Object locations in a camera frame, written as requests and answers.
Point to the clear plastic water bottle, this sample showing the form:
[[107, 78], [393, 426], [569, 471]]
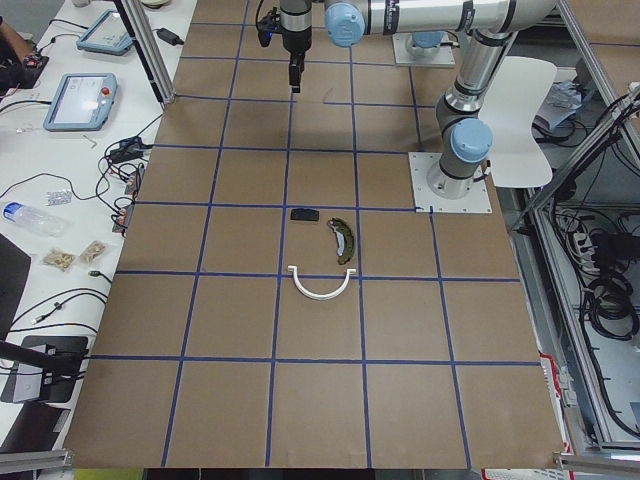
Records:
[[33, 220]]

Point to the black power adapter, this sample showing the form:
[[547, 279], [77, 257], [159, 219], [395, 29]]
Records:
[[169, 37]]

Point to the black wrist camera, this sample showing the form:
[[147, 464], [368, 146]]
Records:
[[266, 26]]

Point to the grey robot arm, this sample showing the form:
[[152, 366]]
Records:
[[525, 14]]

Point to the teach pendant tablet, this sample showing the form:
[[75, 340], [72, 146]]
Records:
[[82, 102], [107, 35]]

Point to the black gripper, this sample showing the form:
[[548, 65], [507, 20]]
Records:
[[295, 42]]

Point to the aluminium frame post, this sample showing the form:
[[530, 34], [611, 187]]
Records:
[[140, 31]]

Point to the olive curved brake shoe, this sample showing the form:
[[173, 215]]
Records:
[[345, 239]]

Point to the white chair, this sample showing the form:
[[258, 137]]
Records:
[[510, 105]]

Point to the dark grey brake pad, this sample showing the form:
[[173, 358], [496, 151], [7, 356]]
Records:
[[304, 215]]

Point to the white curved plastic bracket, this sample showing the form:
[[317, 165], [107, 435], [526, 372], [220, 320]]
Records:
[[321, 289]]

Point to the far teach pendant tablet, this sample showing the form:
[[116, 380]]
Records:
[[107, 35]]

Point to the near teach pendant tablet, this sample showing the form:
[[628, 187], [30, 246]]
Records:
[[82, 102]]

